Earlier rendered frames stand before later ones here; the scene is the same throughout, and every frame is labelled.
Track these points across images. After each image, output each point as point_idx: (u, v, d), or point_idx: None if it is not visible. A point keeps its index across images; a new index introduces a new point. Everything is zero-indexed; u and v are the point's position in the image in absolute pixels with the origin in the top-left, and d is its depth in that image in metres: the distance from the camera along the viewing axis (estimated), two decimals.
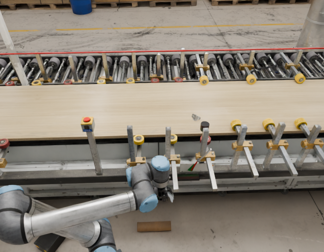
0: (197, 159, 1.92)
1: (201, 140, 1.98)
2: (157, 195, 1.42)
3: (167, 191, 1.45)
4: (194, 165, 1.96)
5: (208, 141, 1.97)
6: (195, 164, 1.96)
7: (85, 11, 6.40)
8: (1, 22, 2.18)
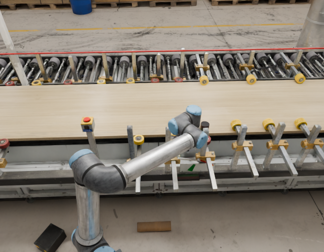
0: (197, 160, 1.93)
1: None
2: None
3: None
4: (205, 162, 1.95)
5: (208, 141, 1.97)
6: (205, 162, 1.94)
7: (85, 11, 6.40)
8: (1, 22, 2.18)
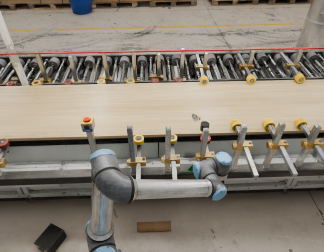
0: (197, 160, 1.93)
1: (201, 140, 1.99)
2: None
3: (224, 183, 1.62)
4: None
5: (208, 140, 1.98)
6: None
7: (85, 11, 6.40)
8: (1, 22, 2.18)
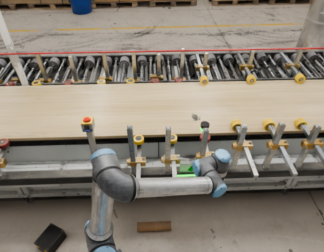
0: None
1: (201, 138, 2.00)
2: None
3: (223, 181, 1.64)
4: None
5: (207, 139, 1.99)
6: None
7: (85, 11, 6.40)
8: (1, 22, 2.18)
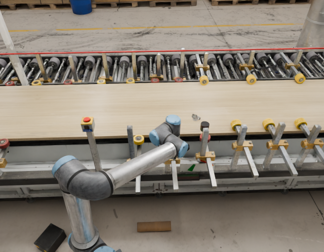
0: (197, 160, 1.93)
1: (201, 138, 2.00)
2: None
3: None
4: (205, 162, 1.95)
5: (207, 139, 1.99)
6: (205, 162, 1.94)
7: (85, 11, 6.40)
8: (1, 22, 2.18)
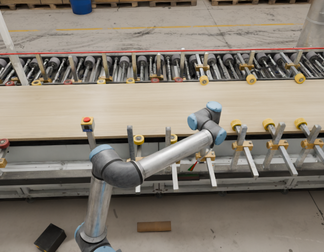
0: (197, 159, 1.92)
1: None
2: None
3: None
4: (194, 165, 1.96)
5: None
6: (195, 164, 1.96)
7: (85, 11, 6.40)
8: (1, 22, 2.18)
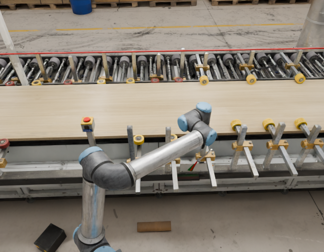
0: (197, 159, 1.92)
1: None
2: None
3: None
4: (194, 165, 1.96)
5: None
6: (195, 164, 1.96)
7: (85, 11, 6.40)
8: (1, 22, 2.18)
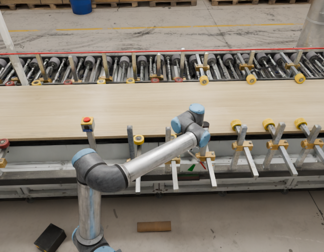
0: None
1: None
2: None
3: None
4: (201, 164, 1.96)
5: None
6: (202, 164, 1.96)
7: (85, 11, 6.40)
8: (1, 22, 2.18)
